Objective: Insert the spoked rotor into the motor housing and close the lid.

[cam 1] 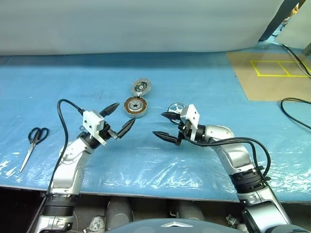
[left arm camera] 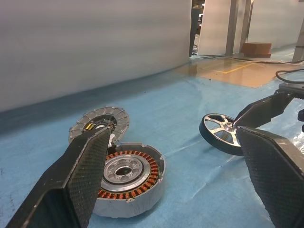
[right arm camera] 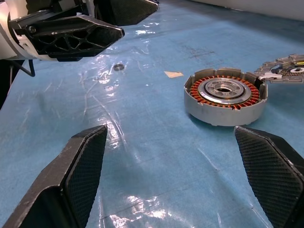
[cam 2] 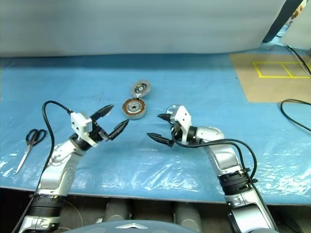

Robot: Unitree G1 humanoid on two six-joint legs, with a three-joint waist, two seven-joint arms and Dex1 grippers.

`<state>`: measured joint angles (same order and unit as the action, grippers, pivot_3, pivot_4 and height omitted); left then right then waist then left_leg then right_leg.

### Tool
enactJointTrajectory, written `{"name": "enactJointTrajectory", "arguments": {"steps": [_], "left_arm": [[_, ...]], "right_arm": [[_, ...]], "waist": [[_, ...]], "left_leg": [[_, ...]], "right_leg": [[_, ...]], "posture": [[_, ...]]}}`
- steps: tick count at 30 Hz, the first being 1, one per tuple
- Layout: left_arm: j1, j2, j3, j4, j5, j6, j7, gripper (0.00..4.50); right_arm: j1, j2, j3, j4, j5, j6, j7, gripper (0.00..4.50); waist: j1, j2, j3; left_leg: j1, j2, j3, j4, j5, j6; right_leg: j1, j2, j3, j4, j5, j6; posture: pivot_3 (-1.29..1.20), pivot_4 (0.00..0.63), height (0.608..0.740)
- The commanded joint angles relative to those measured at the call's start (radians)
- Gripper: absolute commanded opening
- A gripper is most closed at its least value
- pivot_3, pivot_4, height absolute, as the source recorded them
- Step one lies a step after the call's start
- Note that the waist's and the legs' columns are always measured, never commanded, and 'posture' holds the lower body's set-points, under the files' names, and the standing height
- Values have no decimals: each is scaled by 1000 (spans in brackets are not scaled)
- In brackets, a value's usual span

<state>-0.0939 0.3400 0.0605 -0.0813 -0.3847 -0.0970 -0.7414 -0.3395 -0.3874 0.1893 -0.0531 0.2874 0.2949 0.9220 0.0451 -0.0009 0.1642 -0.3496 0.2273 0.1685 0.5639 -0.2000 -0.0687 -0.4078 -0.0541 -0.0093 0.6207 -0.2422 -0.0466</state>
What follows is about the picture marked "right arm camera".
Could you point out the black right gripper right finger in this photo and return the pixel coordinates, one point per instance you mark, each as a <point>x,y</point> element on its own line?
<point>273,171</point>

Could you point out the silver motor stator disc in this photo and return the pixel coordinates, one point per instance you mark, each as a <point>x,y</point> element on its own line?
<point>280,71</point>

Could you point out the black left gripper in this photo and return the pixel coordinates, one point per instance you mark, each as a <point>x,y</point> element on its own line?
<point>52,6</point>

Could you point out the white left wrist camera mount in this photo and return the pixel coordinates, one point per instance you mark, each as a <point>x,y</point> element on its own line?
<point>7,40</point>

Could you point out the round motor rotor housing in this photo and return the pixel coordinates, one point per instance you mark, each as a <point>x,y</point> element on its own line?
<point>225,114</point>

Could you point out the white backdrop board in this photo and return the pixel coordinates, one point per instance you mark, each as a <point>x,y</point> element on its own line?
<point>261,9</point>

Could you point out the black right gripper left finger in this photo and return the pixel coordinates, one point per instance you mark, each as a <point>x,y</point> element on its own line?
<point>59,185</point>

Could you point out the tan tape piece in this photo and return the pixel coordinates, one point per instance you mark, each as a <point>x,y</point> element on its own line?
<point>173,74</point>

